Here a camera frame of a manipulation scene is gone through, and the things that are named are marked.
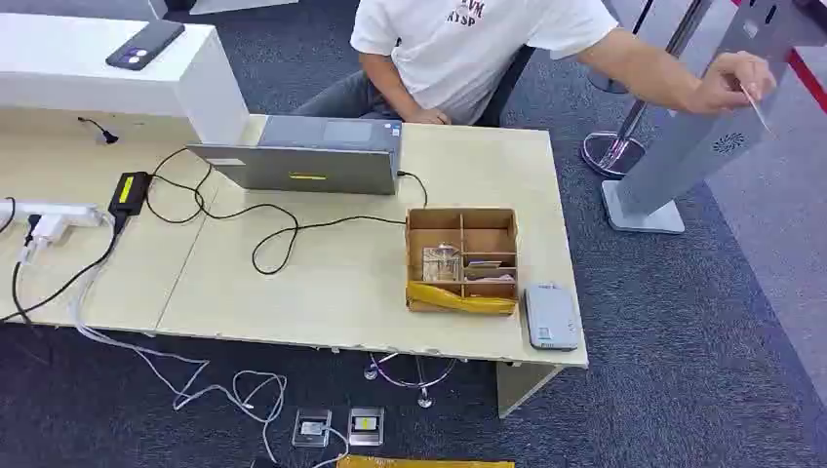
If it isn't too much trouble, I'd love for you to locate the black power adapter yellow label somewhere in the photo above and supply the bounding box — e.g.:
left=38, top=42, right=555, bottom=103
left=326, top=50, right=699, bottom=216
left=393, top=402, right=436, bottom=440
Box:
left=106, top=171, right=154, bottom=219

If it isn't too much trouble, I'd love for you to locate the grey laptop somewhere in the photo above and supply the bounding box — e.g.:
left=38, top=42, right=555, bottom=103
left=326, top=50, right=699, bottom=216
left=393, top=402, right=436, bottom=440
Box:
left=185, top=114, right=405, bottom=197

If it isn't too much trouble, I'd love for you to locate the yellow taped board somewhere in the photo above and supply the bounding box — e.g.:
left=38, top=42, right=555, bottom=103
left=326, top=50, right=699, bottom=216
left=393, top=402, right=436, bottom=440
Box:
left=335, top=454, right=517, bottom=468

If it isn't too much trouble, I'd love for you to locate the person's left hand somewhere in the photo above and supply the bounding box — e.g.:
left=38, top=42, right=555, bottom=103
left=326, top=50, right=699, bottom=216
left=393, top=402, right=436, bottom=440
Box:
left=683, top=51, right=778, bottom=117

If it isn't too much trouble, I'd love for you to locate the small black plug lead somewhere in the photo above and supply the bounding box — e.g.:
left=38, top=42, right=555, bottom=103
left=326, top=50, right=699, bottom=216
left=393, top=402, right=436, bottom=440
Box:
left=76, top=116, right=121, bottom=146

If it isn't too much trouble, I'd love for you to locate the dark smartphone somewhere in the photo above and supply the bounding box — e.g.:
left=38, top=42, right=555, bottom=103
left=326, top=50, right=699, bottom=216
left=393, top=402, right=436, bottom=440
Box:
left=104, top=19, right=186, bottom=72

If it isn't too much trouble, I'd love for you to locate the grey kiosk stand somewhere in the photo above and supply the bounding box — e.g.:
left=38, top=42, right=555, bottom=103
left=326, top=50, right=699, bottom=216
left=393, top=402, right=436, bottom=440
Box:
left=601, top=0, right=827, bottom=236

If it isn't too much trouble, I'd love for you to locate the black laptop power cable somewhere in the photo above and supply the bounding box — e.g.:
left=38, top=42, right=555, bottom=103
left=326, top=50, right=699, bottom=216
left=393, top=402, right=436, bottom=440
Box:
left=142, top=146, right=430, bottom=277

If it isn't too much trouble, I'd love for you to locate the pale desk leg panel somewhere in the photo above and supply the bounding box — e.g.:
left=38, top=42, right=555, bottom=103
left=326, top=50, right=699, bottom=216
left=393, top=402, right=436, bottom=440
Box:
left=495, top=361, right=566, bottom=420

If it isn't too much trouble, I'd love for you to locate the white power strip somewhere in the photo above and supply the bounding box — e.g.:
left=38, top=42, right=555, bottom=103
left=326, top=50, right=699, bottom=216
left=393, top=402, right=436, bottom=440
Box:
left=0, top=200, right=108, bottom=229

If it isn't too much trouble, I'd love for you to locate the thin black charger cable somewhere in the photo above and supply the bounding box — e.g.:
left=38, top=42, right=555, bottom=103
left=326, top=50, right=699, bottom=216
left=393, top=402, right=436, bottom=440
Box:
left=9, top=214, right=44, bottom=329

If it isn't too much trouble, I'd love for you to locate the black adapter mains cable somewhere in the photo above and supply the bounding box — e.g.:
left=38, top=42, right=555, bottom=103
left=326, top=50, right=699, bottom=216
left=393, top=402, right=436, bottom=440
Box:
left=0, top=214, right=127, bottom=325

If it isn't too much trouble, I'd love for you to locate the person's right hand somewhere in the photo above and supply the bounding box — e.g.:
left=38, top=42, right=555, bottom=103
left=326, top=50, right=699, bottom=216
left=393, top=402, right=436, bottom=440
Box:
left=405, top=106, right=453, bottom=127

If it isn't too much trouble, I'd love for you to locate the white charger plug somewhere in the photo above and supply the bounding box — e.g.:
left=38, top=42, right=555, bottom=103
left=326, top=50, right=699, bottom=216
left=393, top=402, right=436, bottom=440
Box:
left=18, top=215, right=67, bottom=264

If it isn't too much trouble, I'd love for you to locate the chrome stanchion post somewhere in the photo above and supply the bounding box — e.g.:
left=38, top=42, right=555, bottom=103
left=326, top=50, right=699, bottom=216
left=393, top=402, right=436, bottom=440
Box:
left=579, top=0, right=707, bottom=180

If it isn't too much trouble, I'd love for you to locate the white cable bundle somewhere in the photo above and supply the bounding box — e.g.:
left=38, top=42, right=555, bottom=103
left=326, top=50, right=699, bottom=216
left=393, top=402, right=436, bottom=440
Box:
left=66, top=213, right=354, bottom=468

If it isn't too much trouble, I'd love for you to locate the wooden card box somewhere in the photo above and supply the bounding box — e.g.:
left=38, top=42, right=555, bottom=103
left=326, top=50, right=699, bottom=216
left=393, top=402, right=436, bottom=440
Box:
left=404, top=206, right=521, bottom=318

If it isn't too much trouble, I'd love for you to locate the floor socket with white plug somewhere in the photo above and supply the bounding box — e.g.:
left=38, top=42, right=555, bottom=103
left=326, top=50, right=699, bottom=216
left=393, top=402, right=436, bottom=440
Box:
left=291, top=407, right=334, bottom=449

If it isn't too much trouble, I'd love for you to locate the floor socket yellow label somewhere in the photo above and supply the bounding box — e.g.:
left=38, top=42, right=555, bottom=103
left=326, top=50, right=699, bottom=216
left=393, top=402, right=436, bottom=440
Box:
left=346, top=406, right=386, bottom=449

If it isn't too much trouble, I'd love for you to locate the black office chair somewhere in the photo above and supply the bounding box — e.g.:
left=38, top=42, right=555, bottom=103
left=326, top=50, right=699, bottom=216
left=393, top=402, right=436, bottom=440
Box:
left=473, top=43, right=538, bottom=129

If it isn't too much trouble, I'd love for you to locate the thin pale card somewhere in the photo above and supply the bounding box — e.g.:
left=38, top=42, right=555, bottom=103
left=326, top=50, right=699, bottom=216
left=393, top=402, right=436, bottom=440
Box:
left=738, top=82, right=775, bottom=137

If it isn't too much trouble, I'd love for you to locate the white desk partition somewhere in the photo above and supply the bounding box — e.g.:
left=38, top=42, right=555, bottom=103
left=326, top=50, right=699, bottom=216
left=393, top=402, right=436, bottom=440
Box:
left=0, top=13, right=251, bottom=146

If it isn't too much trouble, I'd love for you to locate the person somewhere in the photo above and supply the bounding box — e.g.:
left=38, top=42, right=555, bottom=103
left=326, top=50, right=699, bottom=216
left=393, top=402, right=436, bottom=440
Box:
left=294, top=0, right=778, bottom=127

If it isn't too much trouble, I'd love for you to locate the chrome chair base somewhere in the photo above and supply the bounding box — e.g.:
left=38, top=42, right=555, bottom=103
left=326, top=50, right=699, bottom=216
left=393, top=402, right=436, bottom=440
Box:
left=362, top=351, right=459, bottom=410

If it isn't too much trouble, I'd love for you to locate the red barrier strip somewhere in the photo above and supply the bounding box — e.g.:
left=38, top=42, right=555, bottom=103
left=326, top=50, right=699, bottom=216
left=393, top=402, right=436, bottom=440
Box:
left=729, top=0, right=827, bottom=116

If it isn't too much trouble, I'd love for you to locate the grey card reader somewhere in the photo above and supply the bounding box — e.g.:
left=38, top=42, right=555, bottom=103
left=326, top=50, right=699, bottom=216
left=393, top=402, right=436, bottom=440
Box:
left=522, top=281, right=581, bottom=353

